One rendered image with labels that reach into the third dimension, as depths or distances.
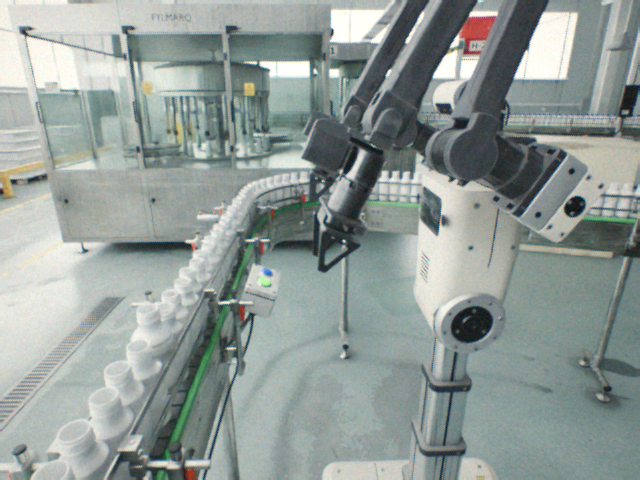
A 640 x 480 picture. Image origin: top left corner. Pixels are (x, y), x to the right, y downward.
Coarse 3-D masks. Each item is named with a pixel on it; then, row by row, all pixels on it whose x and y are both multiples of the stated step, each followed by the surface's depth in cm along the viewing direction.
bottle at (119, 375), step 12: (120, 360) 59; (108, 372) 58; (120, 372) 60; (132, 372) 59; (108, 384) 57; (120, 384) 57; (132, 384) 59; (132, 396) 58; (144, 396) 60; (132, 408) 58; (144, 420) 60; (144, 432) 61
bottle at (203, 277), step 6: (198, 258) 99; (192, 264) 96; (198, 264) 96; (204, 264) 98; (198, 270) 96; (204, 270) 98; (198, 276) 97; (204, 276) 97; (210, 276) 99; (204, 282) 97; (204, 288) 97; (204, 300) 98
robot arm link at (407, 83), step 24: (432, 0) 56; (456, 0) 54; (432, 24) 54; (456, 24) 55; (408, 48) 56; (432, 48) 55; (408, 72) 55; (432, 72) 56; (384, 96) 56; (408, 96) 56; (408, 120) 57
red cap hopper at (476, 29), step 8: (472, 16) 597; (480, 16) 594; (488, 16) 591; (496, 16) 589; (472, 24) 601; (480, 24) 600; (488, 24) 597; (464, 32) 609; (472, 32) 605; (480, 32) 603; (488, 32) 600; (464, 40) 612; (472, 40) 610; (480, 40) 608; (472, 48) 616; (480, 48) 613; (464, 56) 620; (472, 56) 617; (456, 72) 682; (456, 80) 634
